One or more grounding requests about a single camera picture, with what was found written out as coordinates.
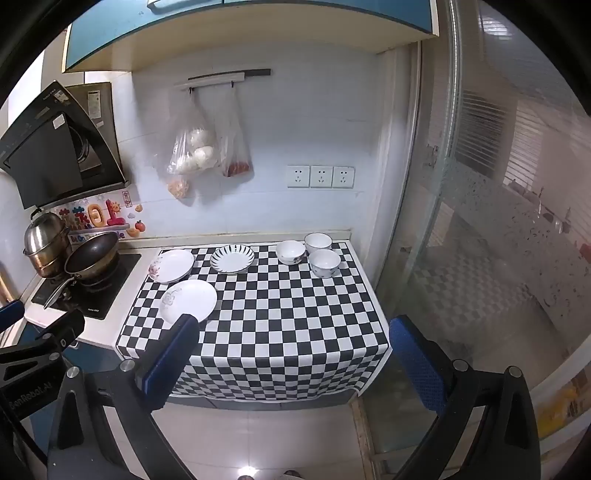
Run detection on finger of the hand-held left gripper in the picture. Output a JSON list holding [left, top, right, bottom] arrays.
[[34, 310, 86, 356], [0, 299, 25, 332]]

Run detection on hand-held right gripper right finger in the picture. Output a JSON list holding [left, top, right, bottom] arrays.
[[389, 315, 542, 480]]

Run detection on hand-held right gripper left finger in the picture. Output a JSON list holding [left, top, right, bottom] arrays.
[[46, 314, 200, 480]]

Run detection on white plate grey floral print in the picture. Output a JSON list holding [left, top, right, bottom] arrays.
[[160, 279, 218, 326]]

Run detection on white plate red floral print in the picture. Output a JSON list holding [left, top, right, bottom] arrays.
[[148, 249, 195, 284]]

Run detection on white plate blue striped rim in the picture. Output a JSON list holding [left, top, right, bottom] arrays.
[[210, 244, 256, 275]]

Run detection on white bowl coloured dots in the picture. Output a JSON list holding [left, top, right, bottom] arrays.
[[308, 250, 341, 279]]

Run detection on white ceramic bowl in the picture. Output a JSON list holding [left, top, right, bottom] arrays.
[[276, 240, 306, 265], [304, 233, 333, 254]]

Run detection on blue base cabinet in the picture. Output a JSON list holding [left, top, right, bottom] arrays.
[[14, 323, 361, 411]]

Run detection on black induction cooktop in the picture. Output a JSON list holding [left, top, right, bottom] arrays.
[[31, 253, 143, 320]]

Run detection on stainless steel steamer pot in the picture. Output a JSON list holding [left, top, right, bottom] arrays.
[[23, 208, 74, 278]]

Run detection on dark frying pan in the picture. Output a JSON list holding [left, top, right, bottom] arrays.
[[44, 231, 121, 309]]

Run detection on black white checkered cloth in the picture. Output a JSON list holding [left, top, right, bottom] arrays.
[[115, 241, 392, 400]]

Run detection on yellow object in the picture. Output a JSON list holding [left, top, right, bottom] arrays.
[[540, 383, 583, 444]]

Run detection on black range hood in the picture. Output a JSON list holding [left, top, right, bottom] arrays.
[[0, 80, 130, 210]]

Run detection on glass sliding door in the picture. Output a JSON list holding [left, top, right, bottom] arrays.
[[379, 0, 591, 462]]

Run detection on plastic bag with red contents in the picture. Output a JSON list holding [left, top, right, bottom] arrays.
[[217, 88, 254, 178]]

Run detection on plastic bag of white buns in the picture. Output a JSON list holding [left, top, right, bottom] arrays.
[[166, 90, 220, 176]]

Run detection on colourful wall stickers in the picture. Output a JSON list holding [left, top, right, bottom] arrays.
[[55, 189, 146, 241]]

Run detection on wall hook rail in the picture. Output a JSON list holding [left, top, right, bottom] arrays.
[[174, 69, 271, 90]]

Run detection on blue wall cabinet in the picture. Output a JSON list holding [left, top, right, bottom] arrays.
[[62, 0, 439, 75]]

